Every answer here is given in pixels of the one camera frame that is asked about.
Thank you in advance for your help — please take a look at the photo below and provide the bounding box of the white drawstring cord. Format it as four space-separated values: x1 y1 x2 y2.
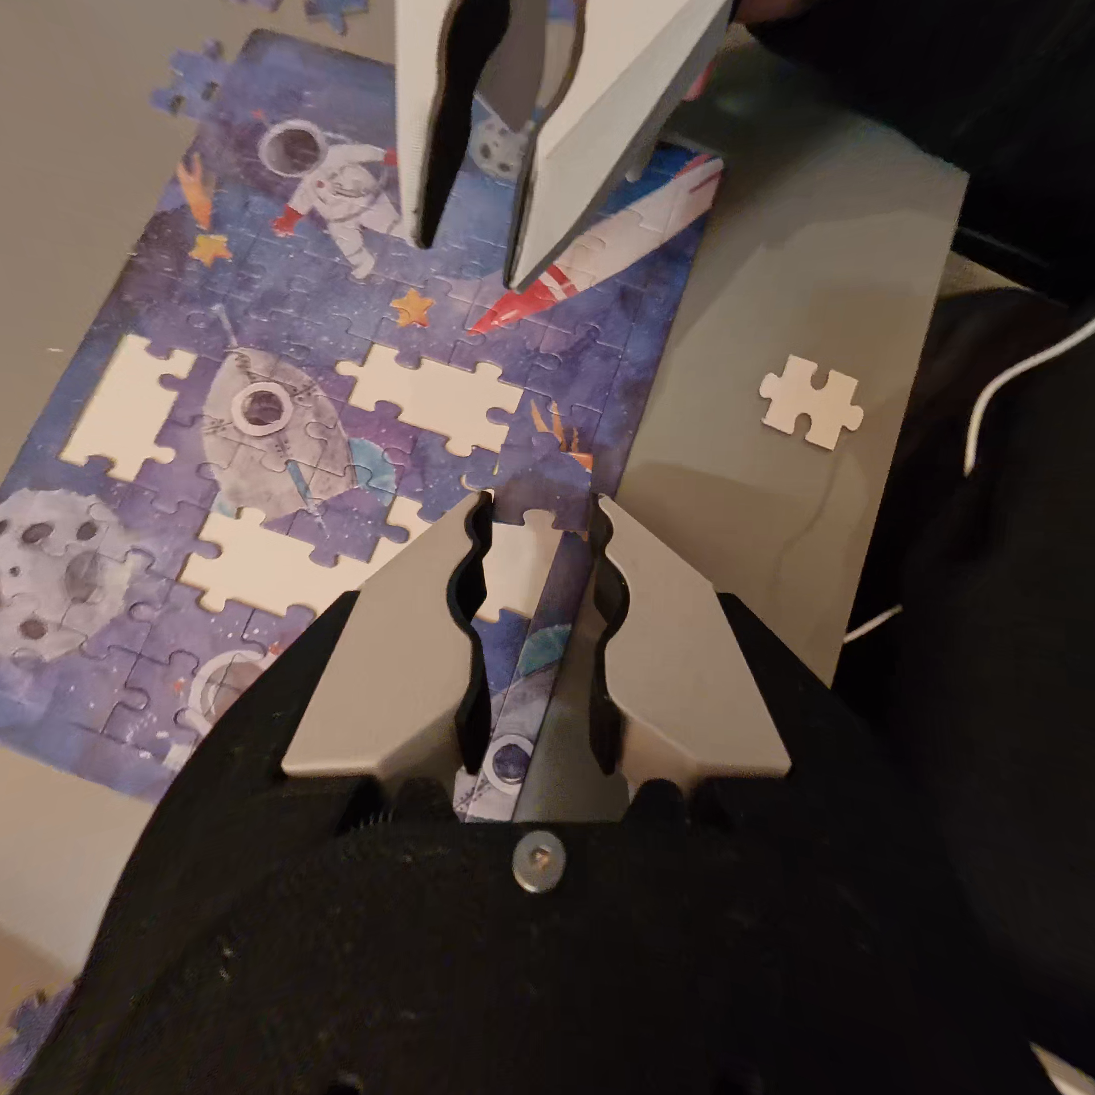
841 317 1095 1095

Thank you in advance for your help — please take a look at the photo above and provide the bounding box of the space jigsaw puzzle board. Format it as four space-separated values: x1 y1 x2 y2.
0 30 725 823

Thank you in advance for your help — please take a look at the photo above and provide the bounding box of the white puzzle piece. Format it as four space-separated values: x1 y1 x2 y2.
758 355 865 452

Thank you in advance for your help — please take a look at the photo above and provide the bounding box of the group of loose puzzle pieces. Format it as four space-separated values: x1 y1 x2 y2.
0 0 370 1081

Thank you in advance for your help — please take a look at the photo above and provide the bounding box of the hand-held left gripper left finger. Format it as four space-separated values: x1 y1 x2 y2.
280 491 497 797

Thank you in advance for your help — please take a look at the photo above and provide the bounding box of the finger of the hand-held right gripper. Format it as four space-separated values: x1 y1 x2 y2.
394 0 492 252
476 0 736 292

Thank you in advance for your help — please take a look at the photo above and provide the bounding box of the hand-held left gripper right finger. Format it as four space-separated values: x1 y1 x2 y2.
587 494 792 797

